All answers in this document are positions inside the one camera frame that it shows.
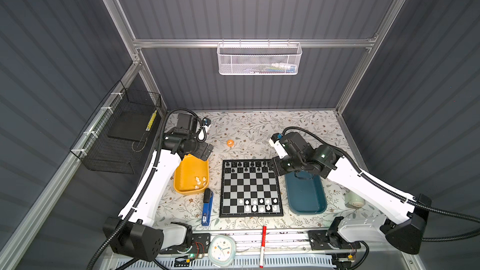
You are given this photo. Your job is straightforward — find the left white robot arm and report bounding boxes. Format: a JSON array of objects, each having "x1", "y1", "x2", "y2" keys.
[{"x1": 86, "y1": 108, "x2": 213, "y2": 270}]

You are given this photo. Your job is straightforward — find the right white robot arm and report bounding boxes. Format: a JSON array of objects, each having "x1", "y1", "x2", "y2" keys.
[{"x1": 269, "y1": 126, "x2": 480, "y2": 255}]

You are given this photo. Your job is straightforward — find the yellow plastic tray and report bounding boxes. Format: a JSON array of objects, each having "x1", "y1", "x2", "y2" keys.
[{"x1": 174, "y1": 154, "x2": 210, "y2": 196}]

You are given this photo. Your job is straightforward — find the teal plastic tray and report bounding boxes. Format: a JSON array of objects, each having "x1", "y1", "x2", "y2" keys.
[{"x1": 285, "y1": 171, "x2": 328, "y2": 215}]

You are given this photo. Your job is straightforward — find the pale green cup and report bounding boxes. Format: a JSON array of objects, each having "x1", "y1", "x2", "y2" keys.
[{"x1": 344, "y1": 191, "x2": 366, "y2": 209}]

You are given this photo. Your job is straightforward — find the blue stapler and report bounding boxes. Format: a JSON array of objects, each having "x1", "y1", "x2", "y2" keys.
[{"x1": 201, "y1": 188, "x2": 213, "y2": 227}]

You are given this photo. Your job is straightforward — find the black white chessboard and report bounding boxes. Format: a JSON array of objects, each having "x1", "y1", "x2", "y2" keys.
[{"x1": 219, "y1": 159, "x2": 284, "y2": 218}]

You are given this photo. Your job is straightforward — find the small white clock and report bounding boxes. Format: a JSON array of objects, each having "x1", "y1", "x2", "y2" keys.
[{"x1": 207, "y1": 234, "x2": 236, "y2": 268}]

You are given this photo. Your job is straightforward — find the red white marker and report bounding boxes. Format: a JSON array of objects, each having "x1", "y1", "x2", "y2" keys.
[{"x1": 259, "y1": 226, "x2": 267, "y2": 269}]

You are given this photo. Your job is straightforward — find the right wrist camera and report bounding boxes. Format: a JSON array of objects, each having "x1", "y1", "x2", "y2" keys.
[{"x1": 269, "y1": 132, "x2": 309, "y2": 159}]

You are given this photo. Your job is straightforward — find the black wire basket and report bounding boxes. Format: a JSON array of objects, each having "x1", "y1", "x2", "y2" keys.
[{"x1": 71, "y1": 82, "x2": 163, "y2": 175}]

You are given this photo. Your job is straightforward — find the white wire basket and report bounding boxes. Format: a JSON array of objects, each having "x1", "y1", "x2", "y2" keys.
[{"x1": 216, "y1": 42, "x2": 303, "y2": 76}]

